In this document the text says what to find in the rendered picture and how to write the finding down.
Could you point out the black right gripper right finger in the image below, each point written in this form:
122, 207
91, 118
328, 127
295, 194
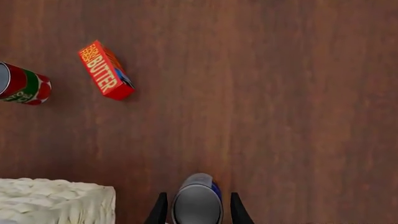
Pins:
240, 213

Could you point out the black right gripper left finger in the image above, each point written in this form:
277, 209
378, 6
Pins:
158, 213

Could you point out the blue and white soup tin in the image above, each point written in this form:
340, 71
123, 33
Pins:
198, 203

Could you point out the white woven basket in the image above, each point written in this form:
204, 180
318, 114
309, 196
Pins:
53, 201

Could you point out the red butter box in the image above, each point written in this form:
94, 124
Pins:
104, 70

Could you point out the red and green tin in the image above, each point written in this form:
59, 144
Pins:
23, 85

